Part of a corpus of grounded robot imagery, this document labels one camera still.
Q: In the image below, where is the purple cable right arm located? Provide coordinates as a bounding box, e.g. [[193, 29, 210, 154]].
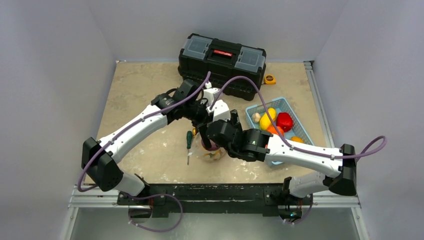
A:
[[208, 75, 388, 162]]

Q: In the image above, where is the yellow mango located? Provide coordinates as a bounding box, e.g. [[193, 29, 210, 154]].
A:
[[259, 107, 277, 130]]

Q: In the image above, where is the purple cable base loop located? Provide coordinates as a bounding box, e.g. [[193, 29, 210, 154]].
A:
[[127, 193, 185, 233]]

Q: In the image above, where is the red bell pepper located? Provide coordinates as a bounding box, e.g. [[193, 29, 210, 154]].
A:
[[275, 112, 294, 133]]

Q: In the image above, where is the black plastic toolbox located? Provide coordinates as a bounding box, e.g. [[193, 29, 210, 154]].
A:
[[177, 33, 267, 89]]

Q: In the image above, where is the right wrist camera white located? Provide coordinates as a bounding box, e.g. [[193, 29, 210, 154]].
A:
[[206, 99, 231, 122]]

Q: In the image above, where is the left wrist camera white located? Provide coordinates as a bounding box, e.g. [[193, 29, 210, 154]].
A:
[[203, 81, 221, 106]]

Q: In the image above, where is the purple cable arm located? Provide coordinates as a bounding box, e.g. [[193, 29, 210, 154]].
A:
[[208, 75, 388, 162], [76, 70, 212, 193]]

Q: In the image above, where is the yellow tape measure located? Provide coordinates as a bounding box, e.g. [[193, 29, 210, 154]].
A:
[[263, 74, 276, 85]]

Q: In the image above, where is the clear zip top bag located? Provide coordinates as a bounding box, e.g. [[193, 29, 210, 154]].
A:
[[191, 134, 227, 162]]

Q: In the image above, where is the green handled screwdriver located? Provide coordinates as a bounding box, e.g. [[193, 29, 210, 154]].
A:
[[186, 131, 194, 165]]

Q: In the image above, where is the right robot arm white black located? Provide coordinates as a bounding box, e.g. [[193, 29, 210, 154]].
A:
[[205, 109, 357, 204]]

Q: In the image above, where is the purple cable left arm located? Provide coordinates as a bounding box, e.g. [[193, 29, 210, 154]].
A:
[[76, 70, 212, 193]]

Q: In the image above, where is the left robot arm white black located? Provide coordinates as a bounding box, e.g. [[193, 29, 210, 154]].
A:
[[77, 77, 212, 205]]

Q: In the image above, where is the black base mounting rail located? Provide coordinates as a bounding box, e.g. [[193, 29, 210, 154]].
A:
[[117, 183, 313, 220]]

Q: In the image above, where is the peach apple fruit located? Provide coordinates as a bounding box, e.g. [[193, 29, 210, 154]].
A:
[[290, 136, 304, 143]]

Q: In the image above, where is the light blue plastic basket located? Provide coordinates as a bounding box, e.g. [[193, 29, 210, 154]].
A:
[[245, 97, 314, 146]]

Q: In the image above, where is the beige mushroom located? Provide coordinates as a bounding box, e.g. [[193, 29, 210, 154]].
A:
[[251, 112, 261, 123]]

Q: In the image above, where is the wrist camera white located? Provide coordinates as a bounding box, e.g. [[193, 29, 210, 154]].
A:
[[203, 81, 221, 106], [206, 99, 231, 122]]

